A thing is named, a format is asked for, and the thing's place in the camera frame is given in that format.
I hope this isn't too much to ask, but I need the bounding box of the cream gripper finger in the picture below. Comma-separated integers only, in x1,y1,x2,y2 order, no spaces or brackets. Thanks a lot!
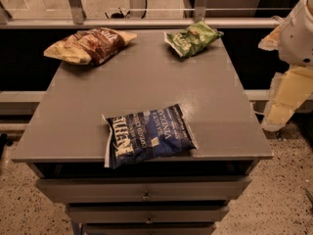
258,25,282,51
261,66,313,132

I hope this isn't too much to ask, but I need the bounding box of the green jalapeno chip bag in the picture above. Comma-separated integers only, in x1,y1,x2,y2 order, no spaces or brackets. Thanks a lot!
164,21,223,58

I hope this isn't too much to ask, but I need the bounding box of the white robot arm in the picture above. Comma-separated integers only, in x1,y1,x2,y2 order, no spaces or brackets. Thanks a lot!
258,0,313,131

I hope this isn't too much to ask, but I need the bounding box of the blue Kettle chip bag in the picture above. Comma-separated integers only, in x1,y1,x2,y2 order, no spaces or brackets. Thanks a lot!
103,104,198,168

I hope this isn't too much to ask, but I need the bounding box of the brown and yellow chip bag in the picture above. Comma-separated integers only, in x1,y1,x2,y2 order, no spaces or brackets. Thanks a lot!
44,27,137,66

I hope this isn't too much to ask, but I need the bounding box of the grey drawer cabinet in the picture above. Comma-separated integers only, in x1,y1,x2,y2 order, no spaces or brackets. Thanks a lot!
12,30,272,235

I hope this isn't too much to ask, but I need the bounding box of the middle grey drawer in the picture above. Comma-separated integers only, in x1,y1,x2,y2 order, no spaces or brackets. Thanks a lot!
67,203,229,224

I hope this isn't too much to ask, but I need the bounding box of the grey drawer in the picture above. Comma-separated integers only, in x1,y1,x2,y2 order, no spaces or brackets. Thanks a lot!
84,223,216,235
67,203,229,224
36,176,251,204

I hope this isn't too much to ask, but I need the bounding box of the top grey drawer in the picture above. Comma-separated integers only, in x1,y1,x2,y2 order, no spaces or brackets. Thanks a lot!
36,176,251,204

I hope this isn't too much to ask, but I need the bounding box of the bottom grey drawer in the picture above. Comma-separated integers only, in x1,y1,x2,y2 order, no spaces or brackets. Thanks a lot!
84,223,216,235

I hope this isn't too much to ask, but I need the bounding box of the white cable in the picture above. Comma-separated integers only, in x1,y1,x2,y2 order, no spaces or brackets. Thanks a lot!
249,101,266,117

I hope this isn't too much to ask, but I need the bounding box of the metal guard rail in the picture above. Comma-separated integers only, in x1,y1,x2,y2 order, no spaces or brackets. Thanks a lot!
0,17,283,29

